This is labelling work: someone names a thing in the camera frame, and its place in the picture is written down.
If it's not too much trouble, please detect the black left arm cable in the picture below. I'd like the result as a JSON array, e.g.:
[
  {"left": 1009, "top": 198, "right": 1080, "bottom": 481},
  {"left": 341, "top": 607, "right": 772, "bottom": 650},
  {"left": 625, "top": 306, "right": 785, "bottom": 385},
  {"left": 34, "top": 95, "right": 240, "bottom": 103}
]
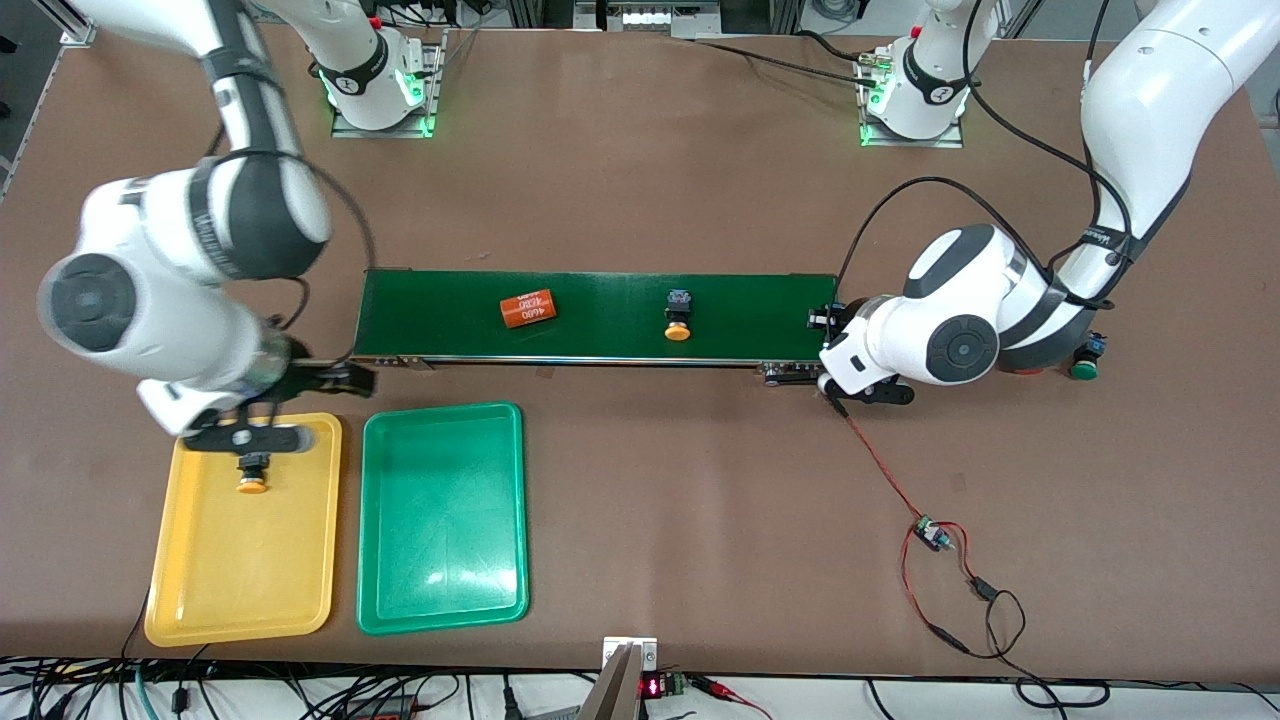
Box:
[{"left": 838, "top": 0, "right": 1136, "bottom": 311}]

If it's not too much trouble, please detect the green conveyor belt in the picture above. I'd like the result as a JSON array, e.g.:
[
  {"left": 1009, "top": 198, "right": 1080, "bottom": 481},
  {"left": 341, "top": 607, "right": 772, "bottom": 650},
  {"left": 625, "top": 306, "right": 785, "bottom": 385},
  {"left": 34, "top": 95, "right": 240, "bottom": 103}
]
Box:
[{"left": 349, "top": 267, "right": 849, "bottom": 388}]

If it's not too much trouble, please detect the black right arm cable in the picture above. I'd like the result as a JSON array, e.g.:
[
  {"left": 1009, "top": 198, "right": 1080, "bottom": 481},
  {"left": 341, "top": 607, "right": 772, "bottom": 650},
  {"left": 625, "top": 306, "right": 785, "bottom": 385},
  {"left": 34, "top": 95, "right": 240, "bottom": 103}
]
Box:
[{"left": 265, "top": 150, "right": 379, "bottom": 366}]

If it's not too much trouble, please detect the green plastic tray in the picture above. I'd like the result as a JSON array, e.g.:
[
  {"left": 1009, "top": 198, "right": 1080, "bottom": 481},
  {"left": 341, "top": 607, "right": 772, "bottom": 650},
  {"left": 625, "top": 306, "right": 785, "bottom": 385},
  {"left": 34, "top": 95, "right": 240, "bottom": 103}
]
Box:
[{"left": 356, "top": 401, "right": 531, "bottom": 637}]

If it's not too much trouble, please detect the black cable to arm base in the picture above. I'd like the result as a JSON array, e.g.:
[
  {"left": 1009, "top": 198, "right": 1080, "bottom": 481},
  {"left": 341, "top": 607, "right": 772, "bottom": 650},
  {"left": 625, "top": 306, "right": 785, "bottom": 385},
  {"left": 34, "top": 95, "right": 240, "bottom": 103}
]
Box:
[{"left": 690, "top": 38, "right": 886, "bottom": 91}]

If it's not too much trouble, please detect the black looped cable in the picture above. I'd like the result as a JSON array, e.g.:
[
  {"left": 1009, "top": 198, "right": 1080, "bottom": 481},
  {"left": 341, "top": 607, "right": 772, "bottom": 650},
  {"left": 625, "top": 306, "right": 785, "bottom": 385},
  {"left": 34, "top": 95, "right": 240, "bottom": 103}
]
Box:
[{"left": 968, "top": 575, "right": 1113, "bottom": 709}]

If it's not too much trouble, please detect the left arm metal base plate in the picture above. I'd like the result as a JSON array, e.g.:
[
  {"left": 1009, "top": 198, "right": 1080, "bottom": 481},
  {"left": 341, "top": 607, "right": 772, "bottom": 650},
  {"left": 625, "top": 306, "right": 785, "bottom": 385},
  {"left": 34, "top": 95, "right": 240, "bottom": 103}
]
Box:
[{"left": 858, "top": 45, "right": 966, "bottom": 149}]

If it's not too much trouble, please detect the black cable bundle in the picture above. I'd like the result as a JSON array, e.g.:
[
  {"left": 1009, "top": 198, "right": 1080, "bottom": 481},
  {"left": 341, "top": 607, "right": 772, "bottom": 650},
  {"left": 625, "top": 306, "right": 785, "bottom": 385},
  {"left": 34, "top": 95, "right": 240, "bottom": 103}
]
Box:
[{"left": 0, "top": 655, "right": 601, "bottom": 720}]

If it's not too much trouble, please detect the thin black cable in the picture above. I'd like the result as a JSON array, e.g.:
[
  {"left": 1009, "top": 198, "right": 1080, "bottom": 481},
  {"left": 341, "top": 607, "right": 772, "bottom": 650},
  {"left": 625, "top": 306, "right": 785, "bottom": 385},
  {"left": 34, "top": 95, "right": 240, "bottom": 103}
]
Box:
[{"left": 120, "top": 588, "right": 153, "bottom": 666}]

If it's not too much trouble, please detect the yellow plastic tray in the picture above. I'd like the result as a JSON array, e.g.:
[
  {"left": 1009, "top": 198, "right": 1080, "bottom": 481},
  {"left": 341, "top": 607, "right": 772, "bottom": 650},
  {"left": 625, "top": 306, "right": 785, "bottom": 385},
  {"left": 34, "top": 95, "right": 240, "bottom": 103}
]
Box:
[{"left": 143, "top": 412, "right": 344, "bottom": 649}]

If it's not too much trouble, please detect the red clip lead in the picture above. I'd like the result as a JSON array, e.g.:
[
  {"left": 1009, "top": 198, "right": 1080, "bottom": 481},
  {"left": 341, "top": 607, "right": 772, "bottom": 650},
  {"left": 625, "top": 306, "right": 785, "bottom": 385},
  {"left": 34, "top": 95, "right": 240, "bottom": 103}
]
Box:
[{"left": 688, "top": 674, "right": 773, "bottom": 720}]

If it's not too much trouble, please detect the aluminium frame corner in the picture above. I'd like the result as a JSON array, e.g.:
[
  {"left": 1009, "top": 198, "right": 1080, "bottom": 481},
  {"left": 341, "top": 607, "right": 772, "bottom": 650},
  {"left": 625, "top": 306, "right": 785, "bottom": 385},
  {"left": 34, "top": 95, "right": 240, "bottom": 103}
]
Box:
[{"left": 55, "top": 0, "right": 101, "bottom": 46}]

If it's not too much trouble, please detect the green mushroom push button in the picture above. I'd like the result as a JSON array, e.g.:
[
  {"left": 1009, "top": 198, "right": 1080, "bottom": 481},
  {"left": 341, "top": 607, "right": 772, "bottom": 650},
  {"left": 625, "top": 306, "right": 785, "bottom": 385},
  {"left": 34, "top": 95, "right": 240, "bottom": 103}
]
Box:
[{"left": 1068, "top": 333, "right": 1109, "bottom": 382}]

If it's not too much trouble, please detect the black equipment rack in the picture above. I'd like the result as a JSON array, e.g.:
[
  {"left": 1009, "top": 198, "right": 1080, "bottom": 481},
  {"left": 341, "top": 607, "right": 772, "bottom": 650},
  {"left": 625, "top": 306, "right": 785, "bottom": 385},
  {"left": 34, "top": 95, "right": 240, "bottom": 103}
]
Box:
[{"left": 505, "top": 0, "right": 801, "bottom": 41}]

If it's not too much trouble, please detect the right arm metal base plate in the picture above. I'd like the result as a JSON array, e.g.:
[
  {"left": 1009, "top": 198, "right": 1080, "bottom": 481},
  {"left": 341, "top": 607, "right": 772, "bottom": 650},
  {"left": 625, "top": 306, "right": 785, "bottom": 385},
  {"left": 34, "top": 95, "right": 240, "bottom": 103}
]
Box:
[{"left": 330, "top": 28, "right": 448, "bottom": 139}]

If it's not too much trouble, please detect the metal camera mount pole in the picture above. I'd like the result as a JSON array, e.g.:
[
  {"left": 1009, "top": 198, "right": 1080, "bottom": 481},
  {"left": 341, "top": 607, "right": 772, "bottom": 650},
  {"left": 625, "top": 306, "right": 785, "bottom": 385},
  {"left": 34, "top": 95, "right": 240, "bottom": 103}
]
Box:
[{"left": 578, "top": 634, "right": 659, "bottom": 720}]

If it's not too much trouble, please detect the red and black wire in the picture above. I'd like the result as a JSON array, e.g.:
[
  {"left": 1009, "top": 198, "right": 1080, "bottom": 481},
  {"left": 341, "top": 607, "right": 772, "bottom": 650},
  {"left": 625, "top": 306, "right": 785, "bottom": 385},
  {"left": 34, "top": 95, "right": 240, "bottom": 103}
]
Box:
[{"left": 828, "top": 395, "right": 991, "bottom": 656}]

